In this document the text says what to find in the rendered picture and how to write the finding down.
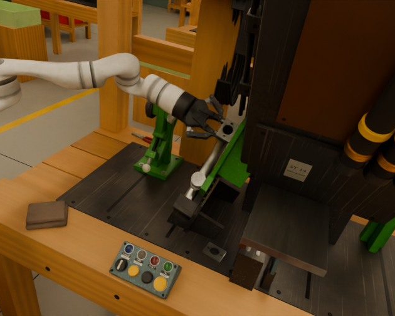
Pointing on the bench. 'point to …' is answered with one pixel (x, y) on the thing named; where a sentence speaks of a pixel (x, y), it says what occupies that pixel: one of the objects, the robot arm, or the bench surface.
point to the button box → (143, 264)
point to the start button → (160, 283)
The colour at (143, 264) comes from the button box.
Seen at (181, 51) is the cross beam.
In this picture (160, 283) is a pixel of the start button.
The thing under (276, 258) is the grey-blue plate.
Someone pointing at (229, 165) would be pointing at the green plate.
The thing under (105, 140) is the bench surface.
